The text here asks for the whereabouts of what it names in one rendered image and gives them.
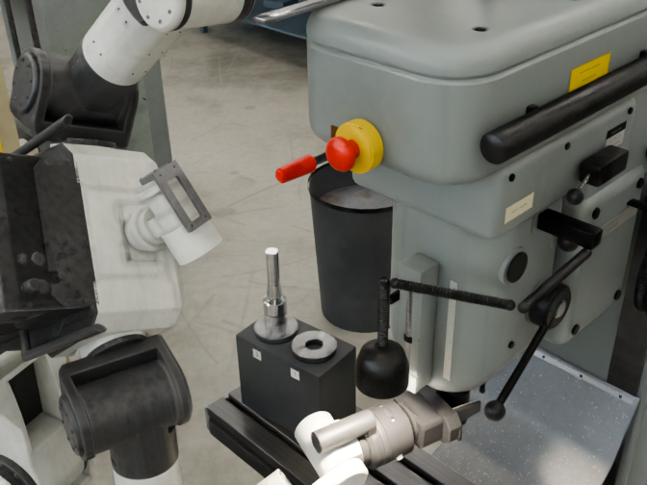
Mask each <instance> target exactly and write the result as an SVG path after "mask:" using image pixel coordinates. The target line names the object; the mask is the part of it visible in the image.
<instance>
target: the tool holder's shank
mask: <svg viewBox="0 0 647 485"><path fill-rule="evenodd" d="M266 261H267V275H268V288H267V297H268V298H269V300H270V301H273V302H275V301H278V300H280V297H281V296H282V291H281V286H280V279H279V261H278V250H277V249H276V248H268V249H267V250H266Z"/></svg>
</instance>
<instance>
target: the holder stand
mask: <svg viewBox="0 0 647 485"><path fill-rule="evenodd" d="M287 316H288V327H287V329H286V330H284V331H282V332H280V333H272V332H269V331H268V330H266V328H265V320H264V316H263V317H261V318H259V319H258V320H257V321H255V322H254V323H252V324H251V325H249V326H248V327H247V328H245V329H244V330H242V331H241V332H240V333H238V334H237V335H236V343H237V353H238V364H239V374H240V384H241V395H242V404H244V405H245V406H247V407H249V408H251V409H253V410H254V411H256V412H258V413H260V414H261V415H263V416H265V417H267V418H268V419H270V420H272V421H274V422H276V423H278V424H280V425H281V426H283V427H285V428H287V429H288V430H290V431H292V432H294V433H295V431H296V429H297V427H298V425H299V424H300V422H301V421H303V420H304V419H305V418H306V417H308V416H310V415H311V414H314V413H316V412H327V413H329V414H330V416H331V417H332V419H334V420H335V421H336V420H341V419H343V418H346V417H348V416H350V415H353V414H355V413H356V386H355V381H354V376H355V361H356V347H355V346H354V345H351V344H349V343H347V342H345V341H343V340H340V339H338V338H336V337H334V336H332V335H330V334H328V333H326V332H323V331H322V330H320V329H318V328H316V327H314V326H312V325H310V324H307V323H305V322H303V321H301V320H299V319H296V318H294V317H291V316H289V315H287Z"/></svg>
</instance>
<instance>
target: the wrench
mask: <svg viewBox="0 0 647 485"><path fill-rule="evenodd" d="M342 1H345V0H307V1H303V2H300V3H297V4H294V5H291V6H287V7H284V8H281V9H277V10H274V11H270V12H267V13H261V14H258V15H255V16H253V17H252V19H253V22H255V23H259V24H263V25H267V24H270V23H273V22H276V21H279V20H282V19H285V18H289V17H292V16H295V15H298V14H302V13H307V12H310V11H314V10H316V9H319V8H322V7H326V6H329V5H332V4H335V3H338V2H342Z"/></svg>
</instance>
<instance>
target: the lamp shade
mask: <svg viewBox="0 0 647 485"><path fill-rule="evenodd" d="M354 381H355V386H356V388H357V389H358V390H359V391H360V392H361V393H362V394H363V395H365V396H368V397H372V398H376V399H389V398H394V397H397V396H400V395H401V394H403V393H404V392H405V391H406V389H407V387H408V384H409V362H408V360H407V357H406V354H405V352H404V349H403V347H402V346H401V345H400V344H399V343H397V342H396V341H393V340H390V339H388V345H387V346H385V347H380V346H378V343H377V339H373V340H370V341H368V342H366V343H364V344H363V345H362V347H361V349H360V351H359V354H358V356H357V358H356V361H355V376H354Z"/></svg>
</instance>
